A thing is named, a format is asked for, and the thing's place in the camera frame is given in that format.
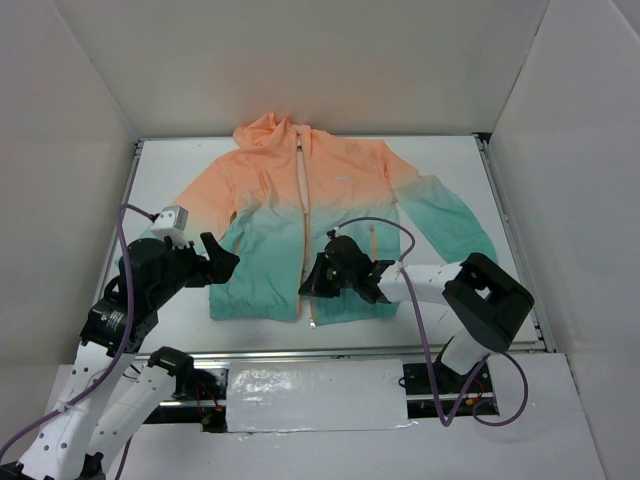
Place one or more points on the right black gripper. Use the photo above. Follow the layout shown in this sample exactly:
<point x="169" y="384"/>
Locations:
<point x="325" y="275"/>

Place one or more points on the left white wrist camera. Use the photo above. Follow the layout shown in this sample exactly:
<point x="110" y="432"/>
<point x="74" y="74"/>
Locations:
<point x="170" y="226"/>

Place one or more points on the orange and teal gradient jacket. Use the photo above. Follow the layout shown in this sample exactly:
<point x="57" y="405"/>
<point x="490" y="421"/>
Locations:
<point x="272" y="200"/>

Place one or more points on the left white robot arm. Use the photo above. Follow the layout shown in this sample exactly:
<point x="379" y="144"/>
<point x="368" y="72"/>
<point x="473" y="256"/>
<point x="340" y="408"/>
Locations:
<point x="81" y="436"/>

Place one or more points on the aluminium table frame rail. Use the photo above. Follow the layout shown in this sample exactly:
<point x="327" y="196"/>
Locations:
<point x="162" y="168"/>

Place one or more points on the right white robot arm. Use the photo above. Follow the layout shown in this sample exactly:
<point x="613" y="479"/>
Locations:
<point x="490" y="304"/>

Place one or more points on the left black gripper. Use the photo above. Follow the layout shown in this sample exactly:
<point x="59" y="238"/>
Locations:
<point x="198" y="267"/>

